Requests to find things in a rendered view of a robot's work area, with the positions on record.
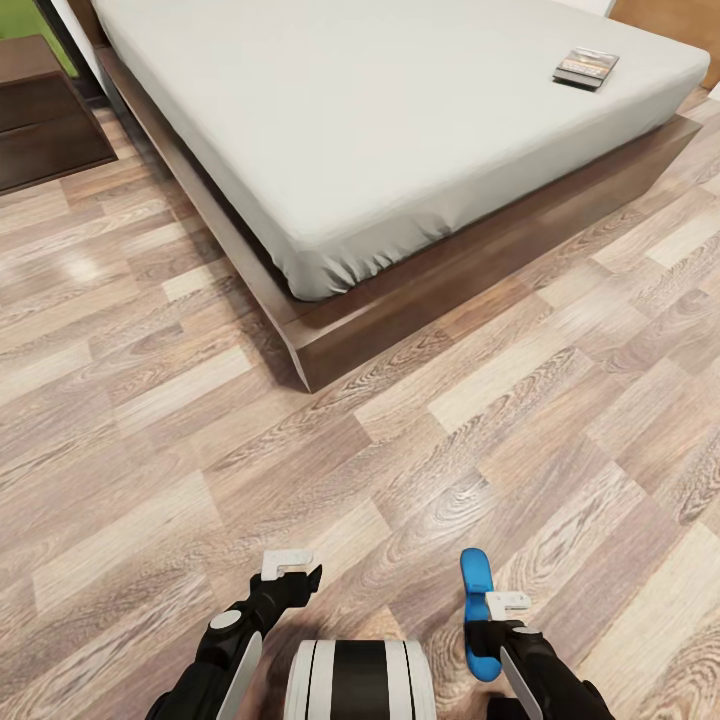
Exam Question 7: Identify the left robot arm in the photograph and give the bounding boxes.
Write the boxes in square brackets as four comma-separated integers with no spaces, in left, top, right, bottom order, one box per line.
[145,549,323,720]

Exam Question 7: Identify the hardback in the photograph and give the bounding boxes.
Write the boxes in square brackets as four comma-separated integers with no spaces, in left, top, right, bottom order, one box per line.
[553,46,620,88]

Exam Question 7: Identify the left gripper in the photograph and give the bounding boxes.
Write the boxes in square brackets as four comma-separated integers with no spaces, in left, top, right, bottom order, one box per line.
[250,564,323,621]

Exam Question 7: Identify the sandal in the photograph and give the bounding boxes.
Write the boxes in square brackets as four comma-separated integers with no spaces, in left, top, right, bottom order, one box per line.
[461,548,503,683]

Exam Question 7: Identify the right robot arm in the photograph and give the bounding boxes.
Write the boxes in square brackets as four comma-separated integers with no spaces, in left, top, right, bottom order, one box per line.
[466,590,615,720]

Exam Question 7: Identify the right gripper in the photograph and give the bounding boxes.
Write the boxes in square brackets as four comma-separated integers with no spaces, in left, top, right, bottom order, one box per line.
[466,619,524,660]

